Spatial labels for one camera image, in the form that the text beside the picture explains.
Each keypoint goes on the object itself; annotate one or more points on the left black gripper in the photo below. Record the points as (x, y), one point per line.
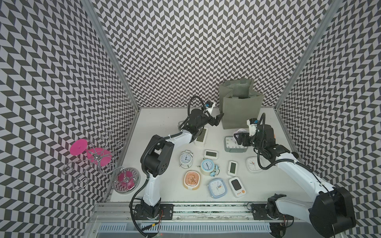
(217, 119)

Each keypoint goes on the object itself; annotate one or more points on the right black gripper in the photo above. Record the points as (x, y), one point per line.
(239, 141)

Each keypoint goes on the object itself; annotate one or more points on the white slim digital clock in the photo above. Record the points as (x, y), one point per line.
(232, 168)

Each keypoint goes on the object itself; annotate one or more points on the white square analog clock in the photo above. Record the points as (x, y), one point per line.
(252, 165)

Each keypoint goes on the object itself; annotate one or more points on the white twin-bell alarm clock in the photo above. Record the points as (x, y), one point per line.
(186, 159)

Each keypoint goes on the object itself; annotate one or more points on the white orange-button digital timer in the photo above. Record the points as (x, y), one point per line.
(237, 187)

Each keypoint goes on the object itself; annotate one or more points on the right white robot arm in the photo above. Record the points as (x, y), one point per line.
(331, 209)

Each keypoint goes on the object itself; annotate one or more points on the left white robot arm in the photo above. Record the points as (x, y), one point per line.
(157, 155)

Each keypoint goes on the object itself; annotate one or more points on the green rectangular analog clock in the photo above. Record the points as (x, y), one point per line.
(231, 146)

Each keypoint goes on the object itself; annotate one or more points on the white digital clock tall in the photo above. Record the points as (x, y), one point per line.
(201, 138)

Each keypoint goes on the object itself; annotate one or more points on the small white digital clock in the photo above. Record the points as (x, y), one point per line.
(211, 154)

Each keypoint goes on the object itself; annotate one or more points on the blue twin-bell alarm clock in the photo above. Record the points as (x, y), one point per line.
(209, 168)

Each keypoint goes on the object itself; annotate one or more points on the blue square analog clock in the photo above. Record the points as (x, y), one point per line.
(217, 188)

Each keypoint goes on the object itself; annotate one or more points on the orange oval cartoon clock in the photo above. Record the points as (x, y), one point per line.
(191, 180)

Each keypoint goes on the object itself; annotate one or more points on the orange patterned bowl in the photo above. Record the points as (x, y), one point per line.
(241, 131)

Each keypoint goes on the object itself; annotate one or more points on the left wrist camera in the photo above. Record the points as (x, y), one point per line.
(209, 106)

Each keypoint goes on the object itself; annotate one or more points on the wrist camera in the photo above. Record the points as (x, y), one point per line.
(209, 106)
(252, 124)

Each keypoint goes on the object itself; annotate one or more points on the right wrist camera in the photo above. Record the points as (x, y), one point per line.
(252, 124)

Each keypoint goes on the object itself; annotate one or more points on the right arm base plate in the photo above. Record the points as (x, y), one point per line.
(260, 211)

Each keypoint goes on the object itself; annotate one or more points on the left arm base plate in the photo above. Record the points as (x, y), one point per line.
(146, 212)

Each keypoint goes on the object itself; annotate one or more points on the pink wire cup stand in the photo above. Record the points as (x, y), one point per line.
(100, 159)

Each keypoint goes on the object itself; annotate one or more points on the aluminium front rail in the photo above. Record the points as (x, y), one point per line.
(185, 211)

